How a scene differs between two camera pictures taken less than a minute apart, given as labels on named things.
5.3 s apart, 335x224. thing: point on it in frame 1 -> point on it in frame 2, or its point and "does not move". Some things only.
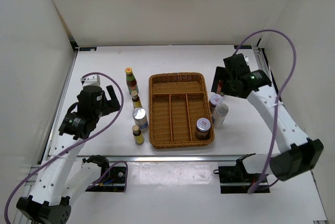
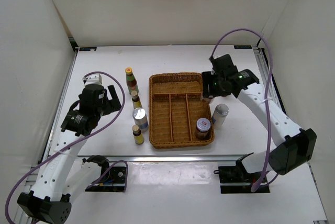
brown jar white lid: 203,125 does not move
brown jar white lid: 214,100 -> 207,100
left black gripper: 111,105 does not move
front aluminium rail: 158,158 does not move
